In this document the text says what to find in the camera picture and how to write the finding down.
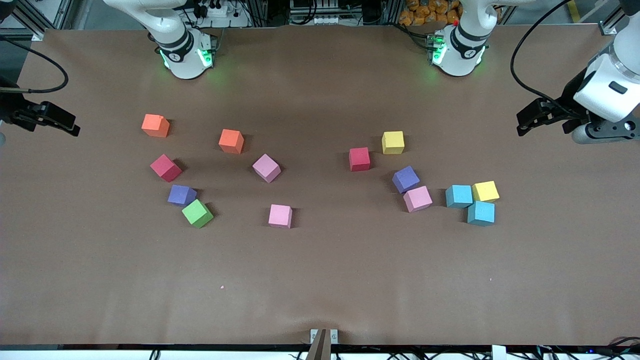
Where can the aluminium frame profile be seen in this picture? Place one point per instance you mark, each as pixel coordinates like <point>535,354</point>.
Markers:
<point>607,29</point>
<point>36,35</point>

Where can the yellow foam cube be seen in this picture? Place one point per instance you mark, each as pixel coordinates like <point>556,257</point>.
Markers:
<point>486,191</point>
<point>393,142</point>

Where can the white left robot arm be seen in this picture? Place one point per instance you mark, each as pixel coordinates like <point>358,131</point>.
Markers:
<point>460,55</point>

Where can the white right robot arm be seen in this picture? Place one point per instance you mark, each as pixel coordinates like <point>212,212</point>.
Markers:
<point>185,55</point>

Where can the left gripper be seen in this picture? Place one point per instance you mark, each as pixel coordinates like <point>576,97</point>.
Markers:
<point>571,99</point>

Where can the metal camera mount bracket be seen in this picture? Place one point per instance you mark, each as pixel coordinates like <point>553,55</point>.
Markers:
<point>324,340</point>

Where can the white table frame rail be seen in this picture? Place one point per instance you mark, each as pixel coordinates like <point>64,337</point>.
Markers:
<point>100,356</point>

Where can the blue foam cube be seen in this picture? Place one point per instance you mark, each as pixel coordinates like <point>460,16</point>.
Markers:
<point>481,214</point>
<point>458,196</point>

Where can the white power strip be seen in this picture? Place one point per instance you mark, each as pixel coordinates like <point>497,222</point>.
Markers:
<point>217,10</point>

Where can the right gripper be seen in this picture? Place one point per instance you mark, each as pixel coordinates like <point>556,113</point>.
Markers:
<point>11,108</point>

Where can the red foam cube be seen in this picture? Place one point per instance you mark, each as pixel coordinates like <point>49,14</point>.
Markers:
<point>165,168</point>
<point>359,159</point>

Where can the green foam cube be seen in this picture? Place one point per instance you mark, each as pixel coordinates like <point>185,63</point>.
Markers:
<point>197,213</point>

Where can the orange foam cube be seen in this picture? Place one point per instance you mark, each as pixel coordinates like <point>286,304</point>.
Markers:
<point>231,141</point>
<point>155,126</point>

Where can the grey electronics box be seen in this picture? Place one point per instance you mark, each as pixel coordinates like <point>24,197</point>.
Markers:
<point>315,19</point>

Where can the purple foam cube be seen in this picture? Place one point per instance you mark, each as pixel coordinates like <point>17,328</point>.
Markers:
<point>181,195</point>
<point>405,179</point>

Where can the bag of orange items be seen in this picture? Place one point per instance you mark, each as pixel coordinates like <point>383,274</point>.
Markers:
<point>425,12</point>

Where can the pink foam cube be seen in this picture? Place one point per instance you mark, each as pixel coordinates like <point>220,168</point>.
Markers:
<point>280,216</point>
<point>266,168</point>
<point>417,199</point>

